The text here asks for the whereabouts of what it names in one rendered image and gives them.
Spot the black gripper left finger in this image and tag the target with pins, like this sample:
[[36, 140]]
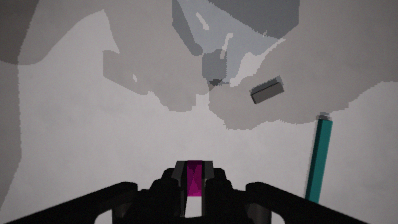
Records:
[[166, 196]]

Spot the magenta rod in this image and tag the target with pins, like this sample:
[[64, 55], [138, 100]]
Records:
[[194, 174]]

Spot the turquoise rod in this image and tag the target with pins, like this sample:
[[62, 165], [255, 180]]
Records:
[[318, 160]]

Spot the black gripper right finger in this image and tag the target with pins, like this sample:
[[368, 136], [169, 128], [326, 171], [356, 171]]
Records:
[[225, 205]]

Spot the dark grey rectangular block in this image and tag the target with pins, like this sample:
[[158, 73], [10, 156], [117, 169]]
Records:
[[267, 93]]

